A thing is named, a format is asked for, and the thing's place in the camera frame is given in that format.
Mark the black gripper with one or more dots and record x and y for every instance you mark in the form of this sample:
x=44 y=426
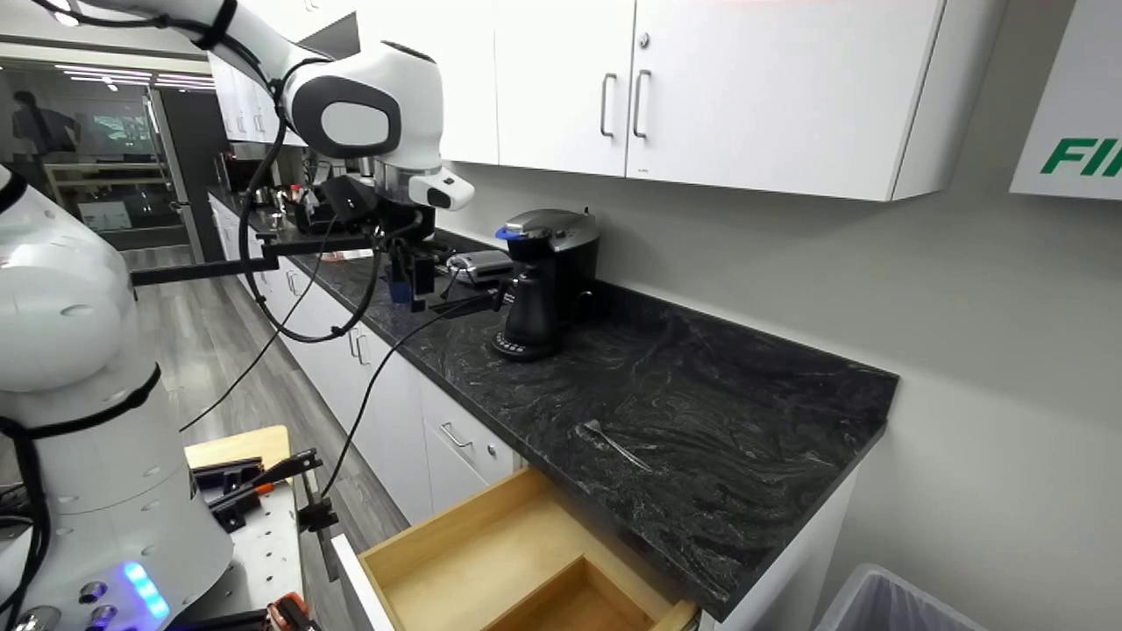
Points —
x=409 y=239

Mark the silver metal fork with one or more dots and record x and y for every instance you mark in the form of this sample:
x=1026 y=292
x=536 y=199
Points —
x=608 y=443

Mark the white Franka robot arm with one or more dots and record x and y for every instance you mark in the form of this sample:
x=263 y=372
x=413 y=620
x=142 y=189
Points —
x=70 y=327

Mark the wooden drawer with white front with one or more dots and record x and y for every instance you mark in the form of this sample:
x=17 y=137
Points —
x=458 y=561

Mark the black gooseneck kettle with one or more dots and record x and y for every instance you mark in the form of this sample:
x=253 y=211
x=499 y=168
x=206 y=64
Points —
x=526 y=303

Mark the black kettle base with buttons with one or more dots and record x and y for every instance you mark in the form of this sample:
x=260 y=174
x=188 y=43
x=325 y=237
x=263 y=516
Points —
x=520 y=348

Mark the white base cabinet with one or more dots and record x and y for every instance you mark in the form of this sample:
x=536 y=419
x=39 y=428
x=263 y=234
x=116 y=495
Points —
x=387 y=431

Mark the black and silver coffee maker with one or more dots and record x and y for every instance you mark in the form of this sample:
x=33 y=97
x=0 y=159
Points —
x=573 y=257

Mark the wooden board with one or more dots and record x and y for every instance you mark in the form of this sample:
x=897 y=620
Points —
x=241 y=445

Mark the black bar clamp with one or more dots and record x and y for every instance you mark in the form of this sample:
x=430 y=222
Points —
x=252 y=480

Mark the white perforated table plate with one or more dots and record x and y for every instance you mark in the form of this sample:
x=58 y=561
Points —
x=263 y=549

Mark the red and black clamp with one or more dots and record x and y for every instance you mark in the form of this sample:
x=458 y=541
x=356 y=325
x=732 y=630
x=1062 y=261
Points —
x=288 y=610

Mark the trash bin with white liner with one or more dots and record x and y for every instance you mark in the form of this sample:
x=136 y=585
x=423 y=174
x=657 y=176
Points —
x=890 y=602

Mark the white sign with green letters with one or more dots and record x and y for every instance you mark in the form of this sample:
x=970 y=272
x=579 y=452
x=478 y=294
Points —
x=1080 y=105

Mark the grey stereo camera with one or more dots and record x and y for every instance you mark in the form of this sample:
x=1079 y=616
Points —
x=478 y=269

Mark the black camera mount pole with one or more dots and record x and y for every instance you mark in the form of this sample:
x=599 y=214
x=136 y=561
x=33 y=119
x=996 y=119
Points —
x=234 y=264

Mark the white wall cabinet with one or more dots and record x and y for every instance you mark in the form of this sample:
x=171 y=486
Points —
x=759 y=91

